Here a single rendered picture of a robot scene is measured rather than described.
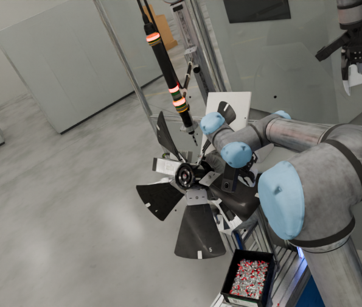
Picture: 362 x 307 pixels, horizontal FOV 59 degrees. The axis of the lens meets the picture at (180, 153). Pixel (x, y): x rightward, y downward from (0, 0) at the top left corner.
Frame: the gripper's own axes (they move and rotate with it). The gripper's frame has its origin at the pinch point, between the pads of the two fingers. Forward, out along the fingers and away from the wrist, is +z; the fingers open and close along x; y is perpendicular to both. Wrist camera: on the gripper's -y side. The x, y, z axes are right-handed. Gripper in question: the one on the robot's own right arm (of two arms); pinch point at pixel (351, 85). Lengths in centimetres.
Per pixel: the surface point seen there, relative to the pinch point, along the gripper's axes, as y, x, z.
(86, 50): -539, 222, 29
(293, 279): -15, -35, 63
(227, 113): -44.8, -8.6, 6.7
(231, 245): -65, -17, 89
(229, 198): -37, -31, 30
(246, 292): -29, -48, 64
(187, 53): -85, 21, -9
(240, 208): -31, -33, 32
